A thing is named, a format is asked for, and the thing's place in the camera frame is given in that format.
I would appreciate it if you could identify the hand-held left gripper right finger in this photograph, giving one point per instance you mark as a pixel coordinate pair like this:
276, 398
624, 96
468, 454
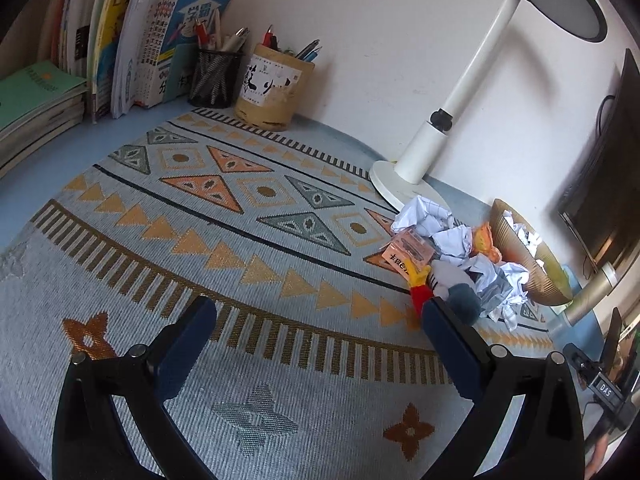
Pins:
452, 347

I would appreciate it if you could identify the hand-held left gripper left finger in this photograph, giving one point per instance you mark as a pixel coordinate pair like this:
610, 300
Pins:
182, 342

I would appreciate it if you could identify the paper ball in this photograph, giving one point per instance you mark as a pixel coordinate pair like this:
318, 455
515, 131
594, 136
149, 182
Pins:
495, 280
450, 242
527, 242
422, 212
507, 312
507, 220

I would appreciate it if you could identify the golden ribbed bowl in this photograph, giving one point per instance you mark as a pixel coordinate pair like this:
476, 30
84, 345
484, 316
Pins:
542, 285

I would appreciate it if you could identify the plush toy with plaid bow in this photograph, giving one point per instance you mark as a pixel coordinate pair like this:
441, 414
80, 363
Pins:
447, 280

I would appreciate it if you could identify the round patterned woven mat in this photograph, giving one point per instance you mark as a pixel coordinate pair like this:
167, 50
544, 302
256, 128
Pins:
225, 270

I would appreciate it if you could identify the golden monitor stand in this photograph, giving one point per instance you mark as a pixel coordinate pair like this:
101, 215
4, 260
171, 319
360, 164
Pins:
592, 295

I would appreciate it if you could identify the pink carton box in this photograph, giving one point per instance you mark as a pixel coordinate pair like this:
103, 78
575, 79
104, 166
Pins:
405, 252

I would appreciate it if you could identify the orange snack bag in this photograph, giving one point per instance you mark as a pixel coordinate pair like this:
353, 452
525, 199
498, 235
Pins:
485, 242

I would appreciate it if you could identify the black computer monitor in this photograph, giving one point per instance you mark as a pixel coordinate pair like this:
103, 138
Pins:
605, 180

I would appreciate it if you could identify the bamboo cylinder pen holder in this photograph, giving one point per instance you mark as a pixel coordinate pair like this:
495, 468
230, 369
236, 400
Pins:
272, 92

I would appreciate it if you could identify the black mesh pen holder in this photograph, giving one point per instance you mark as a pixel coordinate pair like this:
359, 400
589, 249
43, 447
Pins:
215, 77

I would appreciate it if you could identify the stack of green books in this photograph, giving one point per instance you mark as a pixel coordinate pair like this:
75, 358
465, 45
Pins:
35, 95

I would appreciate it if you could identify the white desk lamp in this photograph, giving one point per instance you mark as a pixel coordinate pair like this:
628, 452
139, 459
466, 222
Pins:
480, 55

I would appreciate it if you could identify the bunch of pens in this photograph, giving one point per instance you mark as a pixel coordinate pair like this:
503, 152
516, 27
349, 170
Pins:
305, 50
227, 40

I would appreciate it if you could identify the row of upright books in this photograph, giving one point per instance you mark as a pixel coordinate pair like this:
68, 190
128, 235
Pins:
125, 35

